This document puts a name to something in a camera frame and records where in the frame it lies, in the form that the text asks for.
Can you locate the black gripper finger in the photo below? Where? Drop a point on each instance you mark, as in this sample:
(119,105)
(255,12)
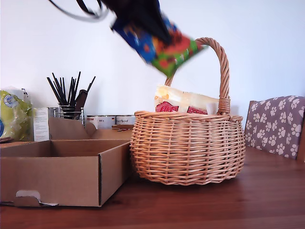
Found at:
(150,21)

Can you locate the red and white egg bag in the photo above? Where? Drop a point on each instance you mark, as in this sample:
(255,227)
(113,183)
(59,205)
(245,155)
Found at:
(171,97)

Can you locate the brown cardboard box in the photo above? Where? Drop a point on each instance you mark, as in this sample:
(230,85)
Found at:
(47,179)

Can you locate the black thin stick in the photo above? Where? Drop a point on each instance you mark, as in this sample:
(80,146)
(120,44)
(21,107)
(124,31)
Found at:
(77,87)
(70,90)
(91,84)
(58,88)
(53,90)

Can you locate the white labelled tin can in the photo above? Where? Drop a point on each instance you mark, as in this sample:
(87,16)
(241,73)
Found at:
(100,122)
(125,120)

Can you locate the white printed carton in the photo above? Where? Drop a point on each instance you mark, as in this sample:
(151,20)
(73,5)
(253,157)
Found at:
(41,124)

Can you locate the white paper bag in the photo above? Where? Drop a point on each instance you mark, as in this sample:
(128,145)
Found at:
(14,91)

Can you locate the paw print chair cushion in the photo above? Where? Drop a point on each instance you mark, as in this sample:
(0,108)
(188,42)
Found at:
(274,124)

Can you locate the green produce bag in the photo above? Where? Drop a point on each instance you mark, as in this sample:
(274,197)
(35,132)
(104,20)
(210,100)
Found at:
(14,114)

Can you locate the brown cork coaster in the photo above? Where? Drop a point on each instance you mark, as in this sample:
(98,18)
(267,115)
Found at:
(5,139)

